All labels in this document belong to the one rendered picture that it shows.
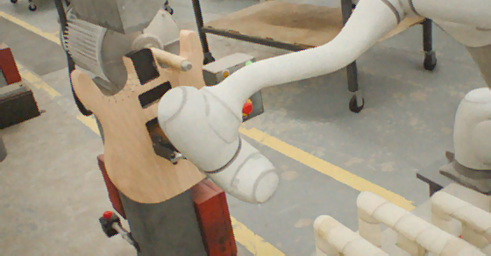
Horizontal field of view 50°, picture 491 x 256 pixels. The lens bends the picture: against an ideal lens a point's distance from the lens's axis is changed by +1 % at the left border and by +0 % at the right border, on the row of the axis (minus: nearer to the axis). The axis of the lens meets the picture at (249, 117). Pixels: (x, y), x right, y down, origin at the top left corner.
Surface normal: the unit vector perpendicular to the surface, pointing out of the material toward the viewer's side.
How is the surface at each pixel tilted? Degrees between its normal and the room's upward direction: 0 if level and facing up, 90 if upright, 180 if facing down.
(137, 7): 90
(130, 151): 88
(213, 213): 90
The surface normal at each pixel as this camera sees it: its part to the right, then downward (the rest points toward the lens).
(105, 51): 0.14, 0.25
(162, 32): 0.66, 0.15
